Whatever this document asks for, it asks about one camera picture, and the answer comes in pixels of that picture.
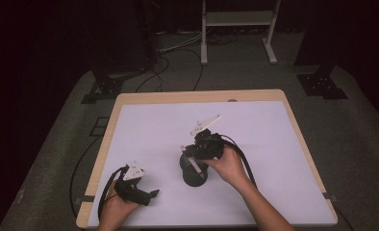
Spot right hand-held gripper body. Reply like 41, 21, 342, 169
185, 114, 226, 161

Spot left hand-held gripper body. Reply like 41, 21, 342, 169
114, 161, 154, 207

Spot white stick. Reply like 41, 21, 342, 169
188, 157, 207, 178

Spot black mesh pen holder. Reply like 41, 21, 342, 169
179, 153, 210, 188

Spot person's left hand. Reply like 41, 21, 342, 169
97, 181, 140, 231

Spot person's right hand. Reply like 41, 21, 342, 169
203, 146, 253, 193

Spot white table mat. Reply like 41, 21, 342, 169
87, 100, 336, 227

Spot wooden table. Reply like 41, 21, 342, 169
76, 89, 339, 229

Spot black stand base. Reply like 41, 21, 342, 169
295, 65, 349, 101
80, 75, 125, 105

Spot white metal stand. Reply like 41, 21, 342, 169
200, 0, 282, 66

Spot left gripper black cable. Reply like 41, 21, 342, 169
97, 165, 130, 221

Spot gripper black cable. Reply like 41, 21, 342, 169
97, 165, 130, 221
220, 134, 258, 190

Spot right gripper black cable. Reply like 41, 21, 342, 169
220, 134, 258, 190

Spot thin black floor cable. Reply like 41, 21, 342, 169
68, 134, 104, 219

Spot looped black floor cable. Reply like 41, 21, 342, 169
134, 47, 205, 93

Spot white floor cable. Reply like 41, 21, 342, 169
158, 29, 204, 54

